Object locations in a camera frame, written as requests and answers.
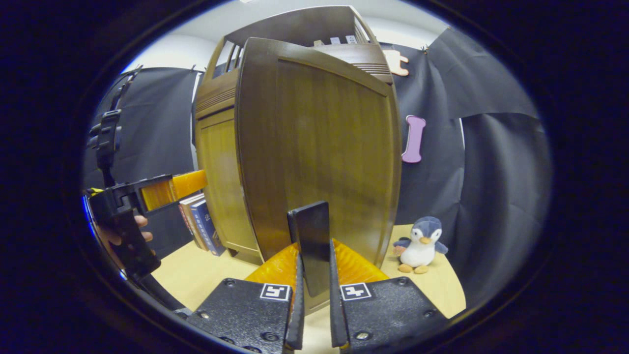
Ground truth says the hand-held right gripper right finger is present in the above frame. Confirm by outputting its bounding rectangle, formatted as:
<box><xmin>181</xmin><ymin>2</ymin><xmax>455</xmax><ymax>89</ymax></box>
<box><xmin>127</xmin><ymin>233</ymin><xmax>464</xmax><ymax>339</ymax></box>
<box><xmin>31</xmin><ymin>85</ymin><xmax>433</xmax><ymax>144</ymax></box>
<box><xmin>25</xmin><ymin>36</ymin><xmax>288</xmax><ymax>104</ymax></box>
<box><xmin>328</xmin><ymin>239</ymin><xmax>449</xmax><ymax>351</ymax></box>

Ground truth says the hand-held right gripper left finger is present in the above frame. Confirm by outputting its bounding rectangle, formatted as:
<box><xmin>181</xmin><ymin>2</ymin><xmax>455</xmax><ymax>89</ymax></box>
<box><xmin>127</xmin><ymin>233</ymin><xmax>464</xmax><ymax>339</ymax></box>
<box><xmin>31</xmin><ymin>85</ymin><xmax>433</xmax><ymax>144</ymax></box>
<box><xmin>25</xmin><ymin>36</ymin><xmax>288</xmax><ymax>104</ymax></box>
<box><xmin>187</xmin><ymin>241</ymin><xmax>305</xmax><ymax>354</ymax></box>

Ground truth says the wooden shoe cabinet door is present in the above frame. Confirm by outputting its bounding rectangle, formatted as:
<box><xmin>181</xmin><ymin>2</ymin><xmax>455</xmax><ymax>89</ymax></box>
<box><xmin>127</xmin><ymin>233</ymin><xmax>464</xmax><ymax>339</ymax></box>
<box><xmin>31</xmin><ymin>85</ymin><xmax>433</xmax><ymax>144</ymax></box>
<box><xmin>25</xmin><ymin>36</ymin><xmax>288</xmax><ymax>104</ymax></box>
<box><xmin>197</xmin><ymin>108</ymin><xmax>263</xmax><ymax>264</ymax></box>
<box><xmin>236</xmin><ymin>37</ymin><xmax>402</xmax><ymax>315</ymax></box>

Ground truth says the black door handle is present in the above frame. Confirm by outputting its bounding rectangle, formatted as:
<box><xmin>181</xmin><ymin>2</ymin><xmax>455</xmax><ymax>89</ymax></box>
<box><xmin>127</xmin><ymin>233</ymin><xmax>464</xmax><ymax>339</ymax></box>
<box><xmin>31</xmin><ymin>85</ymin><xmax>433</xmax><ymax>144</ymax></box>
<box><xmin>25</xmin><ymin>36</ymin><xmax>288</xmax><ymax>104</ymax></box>
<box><xmin>287</xmin><ymin>201</ymin><xmax>331</xmax><ymax>298</ymax></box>

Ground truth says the wooden double-door shoe cabinet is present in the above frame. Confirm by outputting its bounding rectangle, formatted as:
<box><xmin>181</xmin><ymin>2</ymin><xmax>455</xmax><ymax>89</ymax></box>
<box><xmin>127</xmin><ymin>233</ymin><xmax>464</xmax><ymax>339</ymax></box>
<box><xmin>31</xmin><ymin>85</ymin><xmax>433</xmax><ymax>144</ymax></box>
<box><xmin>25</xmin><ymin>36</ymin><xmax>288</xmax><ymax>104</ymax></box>
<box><xmin>193</xmin><ymin>6</ymin><xmax>408</xmax><ymax>315</ymax></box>

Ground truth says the red-brown book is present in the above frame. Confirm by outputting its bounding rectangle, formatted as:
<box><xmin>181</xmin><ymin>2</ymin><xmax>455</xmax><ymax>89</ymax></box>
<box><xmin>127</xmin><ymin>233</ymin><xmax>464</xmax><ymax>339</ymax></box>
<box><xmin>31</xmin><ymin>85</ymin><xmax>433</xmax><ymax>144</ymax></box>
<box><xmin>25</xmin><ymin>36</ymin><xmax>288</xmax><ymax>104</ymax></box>
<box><xmin>178</xmin><ymin>196</ymin><xmax>200</xmax><ymax>246</ymax></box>

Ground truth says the blue book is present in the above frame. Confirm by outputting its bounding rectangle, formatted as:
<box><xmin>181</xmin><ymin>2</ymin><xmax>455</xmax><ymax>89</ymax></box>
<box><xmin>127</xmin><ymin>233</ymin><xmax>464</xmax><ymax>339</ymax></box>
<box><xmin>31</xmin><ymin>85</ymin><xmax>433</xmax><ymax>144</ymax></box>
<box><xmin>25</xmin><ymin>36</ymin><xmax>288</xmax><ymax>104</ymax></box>
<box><xmin>191</xmin><ymin>199</ymin><xmax>227</xmax><ymax>256</ymax></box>

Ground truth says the penguin plush toy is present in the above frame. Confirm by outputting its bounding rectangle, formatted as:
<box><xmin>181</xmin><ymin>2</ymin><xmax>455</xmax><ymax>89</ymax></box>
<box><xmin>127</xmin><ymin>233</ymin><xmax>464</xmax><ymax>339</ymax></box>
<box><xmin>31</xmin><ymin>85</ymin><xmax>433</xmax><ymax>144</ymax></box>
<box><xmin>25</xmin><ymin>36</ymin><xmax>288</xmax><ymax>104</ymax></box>
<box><xmin>392</xmin><ymin>216</ymin><xmax>449</xmax><ymax>274</ymax></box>

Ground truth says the black backdrop cloth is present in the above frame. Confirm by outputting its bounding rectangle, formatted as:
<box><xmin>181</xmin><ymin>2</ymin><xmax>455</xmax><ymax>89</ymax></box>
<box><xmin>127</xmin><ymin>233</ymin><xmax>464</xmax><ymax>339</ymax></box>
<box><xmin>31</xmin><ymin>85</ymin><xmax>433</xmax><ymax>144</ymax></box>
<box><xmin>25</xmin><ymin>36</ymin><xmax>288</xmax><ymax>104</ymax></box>
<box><xmin>81</xmin><ymin>27</ymin><xmax>553</xmax><ymax>309</ymax></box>

